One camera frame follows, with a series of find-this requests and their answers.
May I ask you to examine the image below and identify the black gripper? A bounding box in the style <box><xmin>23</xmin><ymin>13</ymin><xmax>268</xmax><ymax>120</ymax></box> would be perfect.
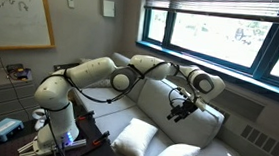
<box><xmin>165</xmin><ymin>98</ymin><xmax>200</xmax><ymax>125</ymax></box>

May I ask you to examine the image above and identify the grey fabric couch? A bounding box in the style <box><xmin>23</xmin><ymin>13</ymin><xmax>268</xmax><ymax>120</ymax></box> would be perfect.
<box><xmin>67</xmin><ymin>48</ymin><xmax>249</xmax><ymax>156</ymax></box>

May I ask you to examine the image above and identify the orange black clamp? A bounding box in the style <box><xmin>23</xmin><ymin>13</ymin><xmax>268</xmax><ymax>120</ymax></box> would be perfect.
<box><xmin>75</xmin><ymin>108</ymin><xmax>96</xmax><ymax>123</ymax></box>
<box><xmin>92</xmin><ymin>129</ymin><xmax>111</xmax><ymax>148</ymax></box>

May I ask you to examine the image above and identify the black robot table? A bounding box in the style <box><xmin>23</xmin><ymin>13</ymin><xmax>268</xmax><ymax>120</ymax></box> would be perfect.
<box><xmin>0</xmin><ymin>102</ymin><xmax>124</xmax><ymax>156</ymax></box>

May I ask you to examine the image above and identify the wide teal framed window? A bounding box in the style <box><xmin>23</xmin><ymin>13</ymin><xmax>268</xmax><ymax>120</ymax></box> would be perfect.
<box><xmin>132</xmin><ymin>6</ymin><xmax>279</xmax><ymax>101</ymax></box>

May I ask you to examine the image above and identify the baseboard radiator grille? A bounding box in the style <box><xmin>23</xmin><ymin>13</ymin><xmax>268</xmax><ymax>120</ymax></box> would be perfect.
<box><xmin>238</xmin><ymin>123</ymin><xmax>279</xmax><ymax>156</ymax></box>

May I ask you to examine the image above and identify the slatted window blind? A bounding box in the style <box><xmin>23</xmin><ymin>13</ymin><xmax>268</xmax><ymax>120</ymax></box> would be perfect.
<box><xmin>144</xmin><ymin>0</ymin><xmax>279</xmax><ymax>24</ymax></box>

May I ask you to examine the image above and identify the white VR controller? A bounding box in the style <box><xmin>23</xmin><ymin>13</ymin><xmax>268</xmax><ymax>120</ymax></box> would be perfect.
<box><xmin>30</xmin><ymin>108</ymin><xmax>52</xmax><ymax>132</ymax></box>

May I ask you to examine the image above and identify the black orange gadget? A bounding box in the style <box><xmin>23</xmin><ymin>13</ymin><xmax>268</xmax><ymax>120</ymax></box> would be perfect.
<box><xmin>5</xmin><ymin>62</ymin><xmax>34</xmax><ymax>83</ymax></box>

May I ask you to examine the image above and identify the grey filing cabinet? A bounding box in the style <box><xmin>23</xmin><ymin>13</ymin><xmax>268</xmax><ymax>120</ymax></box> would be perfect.
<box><xmin>0</xmin><ymin>70</ymin><xmax>43</xmax><ymax>124</ymax></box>

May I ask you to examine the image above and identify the light blue box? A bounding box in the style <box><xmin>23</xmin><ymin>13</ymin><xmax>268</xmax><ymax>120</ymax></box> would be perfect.
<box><xmin>0</xmin><ymin>116</ymin><xmax>26</xmax><ymax>144</ymax></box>

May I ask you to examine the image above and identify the wood framed whiteboard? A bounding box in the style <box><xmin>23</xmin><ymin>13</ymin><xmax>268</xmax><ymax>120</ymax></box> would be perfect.
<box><xmin>0</xmin><ymin>0</ymin><xmax>60</xmax><ymax>57</ymax></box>

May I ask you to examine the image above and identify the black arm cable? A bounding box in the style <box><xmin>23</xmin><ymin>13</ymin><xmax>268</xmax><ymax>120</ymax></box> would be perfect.
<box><xmin>37</xmin><ymin>51</ymin><xmax>202</xmax><ymax>127</ymax></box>

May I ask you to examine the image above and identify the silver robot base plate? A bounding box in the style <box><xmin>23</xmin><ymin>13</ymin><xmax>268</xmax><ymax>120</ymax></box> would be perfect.
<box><xmin>17</xmin><ymin>132</ymin><xmax>89</xmax><ymax>156</ymax></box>

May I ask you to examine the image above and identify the white wall box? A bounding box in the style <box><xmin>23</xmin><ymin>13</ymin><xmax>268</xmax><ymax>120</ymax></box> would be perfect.
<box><xmin>98</xmin><ymin>0</ymin><xmax>118</xmax><ymax>19</ymax></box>

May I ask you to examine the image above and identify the white wall thermostat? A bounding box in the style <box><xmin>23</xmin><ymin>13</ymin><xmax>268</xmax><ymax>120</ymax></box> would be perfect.
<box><xmin>66</xmin><ymin>0</ymin><xmax>76</xmax><ymax>10</ymax></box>

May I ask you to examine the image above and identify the thin black camera cable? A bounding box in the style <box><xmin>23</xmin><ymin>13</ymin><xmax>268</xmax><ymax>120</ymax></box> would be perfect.
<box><xmin>0</xmin><ymin>21</ymin><xmax>39</xmax><ymax>121</ymax></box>

